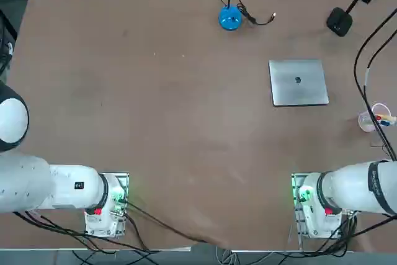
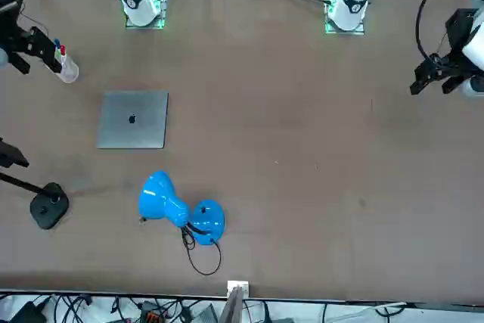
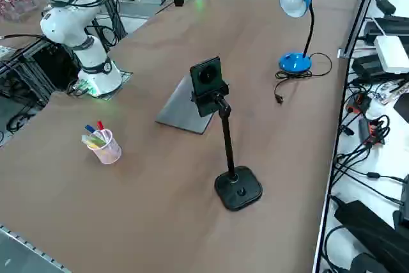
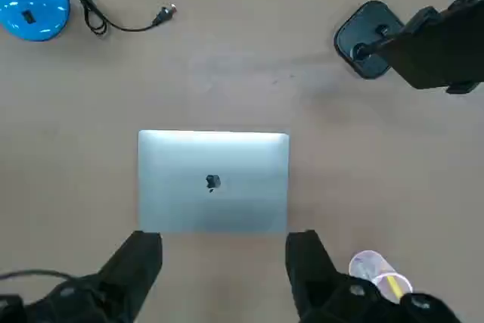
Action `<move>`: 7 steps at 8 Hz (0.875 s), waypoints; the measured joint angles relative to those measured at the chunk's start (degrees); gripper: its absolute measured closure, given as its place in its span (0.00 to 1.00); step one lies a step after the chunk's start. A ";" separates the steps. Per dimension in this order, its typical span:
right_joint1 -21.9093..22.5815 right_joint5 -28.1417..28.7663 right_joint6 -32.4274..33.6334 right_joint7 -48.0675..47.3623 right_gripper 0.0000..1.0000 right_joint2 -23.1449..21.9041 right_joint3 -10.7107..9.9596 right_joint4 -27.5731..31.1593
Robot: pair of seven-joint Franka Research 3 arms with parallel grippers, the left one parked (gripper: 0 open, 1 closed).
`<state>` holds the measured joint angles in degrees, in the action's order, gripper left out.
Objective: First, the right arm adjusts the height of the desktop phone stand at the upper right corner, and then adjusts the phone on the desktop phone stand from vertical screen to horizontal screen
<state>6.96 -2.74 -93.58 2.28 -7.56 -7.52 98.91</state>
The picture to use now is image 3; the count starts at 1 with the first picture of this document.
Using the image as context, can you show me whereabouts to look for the blue desk lamp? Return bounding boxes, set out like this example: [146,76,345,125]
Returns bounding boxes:
[278,0,321,74]

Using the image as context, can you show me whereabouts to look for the small black power adapter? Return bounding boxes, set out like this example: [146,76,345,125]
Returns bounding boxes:
[374,0,397,15]

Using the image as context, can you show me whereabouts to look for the grey closed laptop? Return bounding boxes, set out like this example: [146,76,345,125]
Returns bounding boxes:
[155,74,215,136]

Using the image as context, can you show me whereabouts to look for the green highlighter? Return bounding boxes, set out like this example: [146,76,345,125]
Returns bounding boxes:
[81,134,108,146]

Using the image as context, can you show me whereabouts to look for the white rectangular box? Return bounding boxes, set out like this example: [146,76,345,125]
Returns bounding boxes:
[373,35,409,75]

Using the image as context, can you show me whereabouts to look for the printed packet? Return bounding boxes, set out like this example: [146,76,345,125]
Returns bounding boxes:
[378,79,409,105]

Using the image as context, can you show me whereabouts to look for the black cable with ferrite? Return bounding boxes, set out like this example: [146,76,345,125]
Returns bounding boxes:
[332,153,406,205]

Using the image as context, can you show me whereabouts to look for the orange black adapter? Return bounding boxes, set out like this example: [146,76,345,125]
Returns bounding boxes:
[357,116,391,148]

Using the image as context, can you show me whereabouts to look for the pink mesh pen cup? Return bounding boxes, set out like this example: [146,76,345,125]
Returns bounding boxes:
[86,128,123,166]

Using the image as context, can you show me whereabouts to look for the dark smartphone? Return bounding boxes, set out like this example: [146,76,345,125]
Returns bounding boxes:
[189,56,228,97]

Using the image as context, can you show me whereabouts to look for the aluminium frame post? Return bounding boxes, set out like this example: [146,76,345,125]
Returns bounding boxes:
[337,0,386,59]

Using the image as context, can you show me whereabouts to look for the black lamp power cable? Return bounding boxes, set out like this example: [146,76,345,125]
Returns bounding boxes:
[274,52,333,106]

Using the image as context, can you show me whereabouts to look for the black desktop phone stand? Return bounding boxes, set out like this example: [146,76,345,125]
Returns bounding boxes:
[191,84,263,212]

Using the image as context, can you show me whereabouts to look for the red black connector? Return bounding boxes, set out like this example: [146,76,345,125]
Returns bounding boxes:
[347,93,372,114]

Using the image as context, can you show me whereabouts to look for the perforated metal rail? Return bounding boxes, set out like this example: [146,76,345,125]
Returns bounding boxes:
[0,223,72,273]

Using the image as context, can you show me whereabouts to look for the black aluminium frame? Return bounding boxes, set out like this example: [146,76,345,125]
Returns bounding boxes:
[0,35,82,107]

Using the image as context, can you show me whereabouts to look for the black power brick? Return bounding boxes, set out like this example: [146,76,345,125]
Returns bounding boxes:
[351,54,386,82]

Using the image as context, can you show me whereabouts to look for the black flat device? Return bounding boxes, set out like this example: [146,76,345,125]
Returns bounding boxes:
[363,16,409,46]

